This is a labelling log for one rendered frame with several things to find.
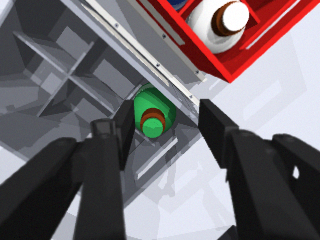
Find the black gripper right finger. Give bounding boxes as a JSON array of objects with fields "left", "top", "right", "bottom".
[{"left": 198, "top": 99, "right": 320, "bottom": 240}]

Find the green bottle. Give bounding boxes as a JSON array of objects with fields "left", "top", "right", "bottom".
[{"left": 134, "top": 82, "right": 176, "bottom": 138}]

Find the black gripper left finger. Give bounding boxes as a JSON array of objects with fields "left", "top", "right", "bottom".
[{"left": 0, "top": 100, "right": 135, "bottom": 240}]

